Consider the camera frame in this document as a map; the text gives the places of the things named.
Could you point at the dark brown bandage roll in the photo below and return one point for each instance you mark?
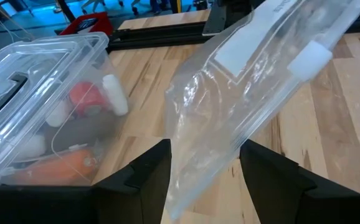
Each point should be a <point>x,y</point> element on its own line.
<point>80,130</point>

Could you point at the black item in crate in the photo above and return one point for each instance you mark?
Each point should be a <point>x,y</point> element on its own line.
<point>86,24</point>

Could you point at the clear zip plastic bag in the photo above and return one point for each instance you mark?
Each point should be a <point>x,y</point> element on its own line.
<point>230,93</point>

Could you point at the red bandage roll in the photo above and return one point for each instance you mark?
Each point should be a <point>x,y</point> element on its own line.
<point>86,96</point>

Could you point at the clear plastic storage box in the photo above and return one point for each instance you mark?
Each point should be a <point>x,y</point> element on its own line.
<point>27,62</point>

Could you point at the orange bandage roll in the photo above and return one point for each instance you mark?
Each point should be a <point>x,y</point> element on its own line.
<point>58,168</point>

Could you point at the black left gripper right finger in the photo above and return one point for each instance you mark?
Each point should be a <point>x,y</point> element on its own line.
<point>273,193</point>

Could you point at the short white bandage roll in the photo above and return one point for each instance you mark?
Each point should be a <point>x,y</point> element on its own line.
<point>30,147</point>
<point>58,115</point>

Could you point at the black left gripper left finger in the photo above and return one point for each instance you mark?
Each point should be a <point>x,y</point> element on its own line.
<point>142,193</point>

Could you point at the long white bandage roll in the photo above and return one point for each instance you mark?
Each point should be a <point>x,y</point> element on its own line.
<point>116,93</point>

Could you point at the black table frame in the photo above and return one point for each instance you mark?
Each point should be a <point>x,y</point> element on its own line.
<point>155,34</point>

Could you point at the red plastic crate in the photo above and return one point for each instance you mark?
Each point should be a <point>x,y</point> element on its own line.
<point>102,23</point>

